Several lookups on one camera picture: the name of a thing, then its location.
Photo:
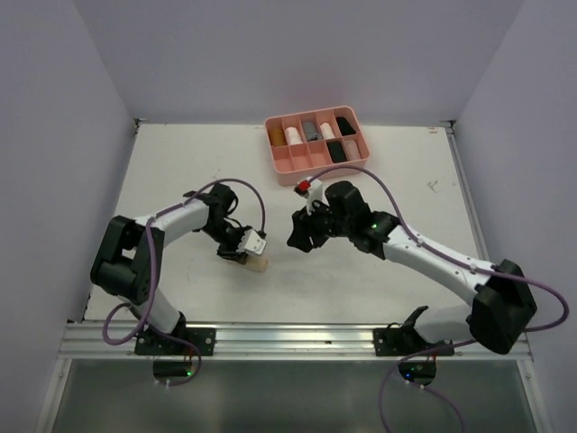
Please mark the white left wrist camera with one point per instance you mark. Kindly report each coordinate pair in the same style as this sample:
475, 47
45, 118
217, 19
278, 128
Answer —
252, 243

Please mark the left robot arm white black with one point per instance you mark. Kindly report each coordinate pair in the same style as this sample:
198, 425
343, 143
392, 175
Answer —
129, 258

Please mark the pink underwear cream waistband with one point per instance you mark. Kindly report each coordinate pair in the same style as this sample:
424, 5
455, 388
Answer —
352, 150

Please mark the right wrist camera red cap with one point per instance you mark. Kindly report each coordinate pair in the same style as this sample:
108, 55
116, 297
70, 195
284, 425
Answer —
310, 189

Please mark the black underwear orange trim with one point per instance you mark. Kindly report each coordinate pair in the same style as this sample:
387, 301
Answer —
336, 151

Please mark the black rolled underwear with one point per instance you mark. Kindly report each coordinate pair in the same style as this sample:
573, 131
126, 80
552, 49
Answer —
345, 127

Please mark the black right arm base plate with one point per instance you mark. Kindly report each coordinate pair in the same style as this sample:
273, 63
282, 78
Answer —
402, 339

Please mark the aluminium table frame rail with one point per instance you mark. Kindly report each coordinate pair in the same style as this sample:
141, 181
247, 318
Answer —
317, 306

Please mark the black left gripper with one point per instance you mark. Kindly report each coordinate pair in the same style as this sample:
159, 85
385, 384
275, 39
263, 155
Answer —
231, 253

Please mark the beige underwear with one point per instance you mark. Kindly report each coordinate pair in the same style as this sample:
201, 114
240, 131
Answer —
256, 263

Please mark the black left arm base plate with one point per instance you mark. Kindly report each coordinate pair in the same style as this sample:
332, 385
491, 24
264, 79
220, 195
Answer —
182, 341

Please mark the grey rolled underwear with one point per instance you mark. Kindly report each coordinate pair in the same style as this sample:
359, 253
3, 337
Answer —
311, 131

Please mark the brown rolled underwear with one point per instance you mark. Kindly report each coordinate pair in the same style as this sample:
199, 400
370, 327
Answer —
277, 137

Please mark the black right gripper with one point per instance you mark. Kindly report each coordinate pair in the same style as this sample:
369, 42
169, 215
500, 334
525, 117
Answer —
303, 226

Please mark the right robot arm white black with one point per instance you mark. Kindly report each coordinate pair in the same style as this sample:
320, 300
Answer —
496, 304

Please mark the pink divided organizer tray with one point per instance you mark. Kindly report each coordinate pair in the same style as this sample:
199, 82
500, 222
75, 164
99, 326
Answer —
295, 162

